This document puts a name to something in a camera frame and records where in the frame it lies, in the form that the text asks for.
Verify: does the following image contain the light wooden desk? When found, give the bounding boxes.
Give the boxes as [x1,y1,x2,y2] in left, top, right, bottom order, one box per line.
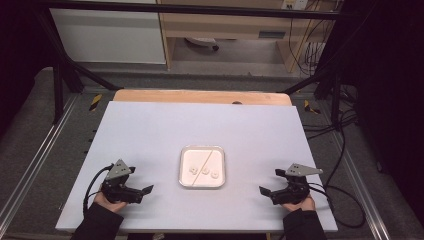
[156,0,338,73]

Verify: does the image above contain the light wooden table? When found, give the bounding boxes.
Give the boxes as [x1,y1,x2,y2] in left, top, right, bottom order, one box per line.
[112,88,293,107]

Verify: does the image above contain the black metal frame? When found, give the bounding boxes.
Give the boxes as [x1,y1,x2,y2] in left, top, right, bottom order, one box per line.
[31,0,378,125]

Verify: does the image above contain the yellow black tape marker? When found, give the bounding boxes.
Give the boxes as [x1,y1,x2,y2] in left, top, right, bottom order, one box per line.
[303,99,322,115]
[88,93,103,112]

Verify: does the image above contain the white cabinet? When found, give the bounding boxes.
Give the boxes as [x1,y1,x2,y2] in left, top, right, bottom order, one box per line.
[49,0,167,65]

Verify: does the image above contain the square white tray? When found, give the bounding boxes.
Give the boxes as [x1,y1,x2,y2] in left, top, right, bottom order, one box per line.
[178,145,227,190]

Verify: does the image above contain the white power strip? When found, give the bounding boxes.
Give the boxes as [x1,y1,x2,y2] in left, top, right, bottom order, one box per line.
[281,0,309,11]

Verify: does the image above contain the thin wooden skewer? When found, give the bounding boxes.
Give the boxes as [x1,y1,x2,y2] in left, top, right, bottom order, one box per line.
[182,149,215,187]

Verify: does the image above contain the hanging black cables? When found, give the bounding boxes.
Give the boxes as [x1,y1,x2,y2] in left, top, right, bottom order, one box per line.
[287,0,344,77]

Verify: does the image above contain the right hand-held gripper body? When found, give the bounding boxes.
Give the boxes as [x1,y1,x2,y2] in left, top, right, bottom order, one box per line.
[270,163,324,205]

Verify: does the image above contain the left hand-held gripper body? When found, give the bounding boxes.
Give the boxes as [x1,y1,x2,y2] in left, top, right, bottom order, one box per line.
[100,159,144,204]

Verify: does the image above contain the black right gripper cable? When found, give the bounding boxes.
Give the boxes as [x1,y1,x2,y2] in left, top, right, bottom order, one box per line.
[308,182,366,230]

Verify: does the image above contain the black curtain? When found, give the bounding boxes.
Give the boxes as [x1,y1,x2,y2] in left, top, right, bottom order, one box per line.
[0,0,84,138]
[316,0,424,228]

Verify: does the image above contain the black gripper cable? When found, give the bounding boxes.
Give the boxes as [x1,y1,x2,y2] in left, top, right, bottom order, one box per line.
[308,182,366,230]
[82,164,115,215]

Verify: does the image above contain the white wheeled base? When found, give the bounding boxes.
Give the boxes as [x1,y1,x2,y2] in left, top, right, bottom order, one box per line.
[184,37,220,52]

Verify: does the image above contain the black floor cables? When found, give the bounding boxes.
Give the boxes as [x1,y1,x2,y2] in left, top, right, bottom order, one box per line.
[302,84,359,188]

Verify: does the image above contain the person's left hand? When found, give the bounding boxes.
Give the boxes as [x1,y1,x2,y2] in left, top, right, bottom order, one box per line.
[94,192,128,213]

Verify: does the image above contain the aluminium floor rail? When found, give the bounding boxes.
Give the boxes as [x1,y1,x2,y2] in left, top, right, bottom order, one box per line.
[0,94,81,219]
[328,128,391,240]

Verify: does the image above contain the person's right hand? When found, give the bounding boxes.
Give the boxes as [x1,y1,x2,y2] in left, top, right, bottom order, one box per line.
[283,196,316,213]

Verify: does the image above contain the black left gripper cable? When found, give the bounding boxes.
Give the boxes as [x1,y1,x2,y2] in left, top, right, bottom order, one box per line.
[82,164,115,215]

